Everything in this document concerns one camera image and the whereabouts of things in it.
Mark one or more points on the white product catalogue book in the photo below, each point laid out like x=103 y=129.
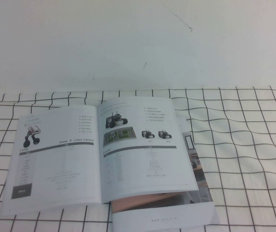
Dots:
x=128 y=157

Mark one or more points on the white black-grid tablecloth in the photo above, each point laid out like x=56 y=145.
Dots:
x=249 y=169

